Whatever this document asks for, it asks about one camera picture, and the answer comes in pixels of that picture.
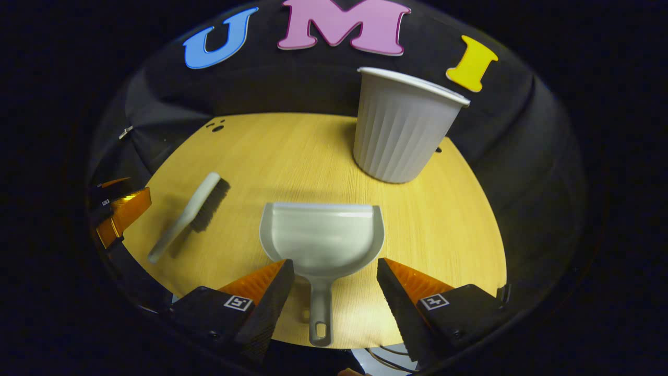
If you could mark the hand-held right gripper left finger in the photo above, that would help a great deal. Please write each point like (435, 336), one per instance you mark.
(266, 313)

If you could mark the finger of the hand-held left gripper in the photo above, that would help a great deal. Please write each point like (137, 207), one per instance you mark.
(99, 196)
(125, 209)

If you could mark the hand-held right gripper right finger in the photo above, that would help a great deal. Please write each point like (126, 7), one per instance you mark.
(402, 313)

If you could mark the small white broom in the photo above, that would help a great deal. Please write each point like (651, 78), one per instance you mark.
(193, 209)

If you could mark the white plastic dustpan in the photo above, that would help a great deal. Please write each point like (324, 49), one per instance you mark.
(323, 235)

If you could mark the white ribbed garbage bin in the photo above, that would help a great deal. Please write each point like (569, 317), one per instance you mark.
(396, 130)

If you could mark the silver cloth clip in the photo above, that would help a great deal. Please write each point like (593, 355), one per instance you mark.
(125, 131)

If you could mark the black backdrop cloth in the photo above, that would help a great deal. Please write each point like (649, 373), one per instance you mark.
(522, 156)

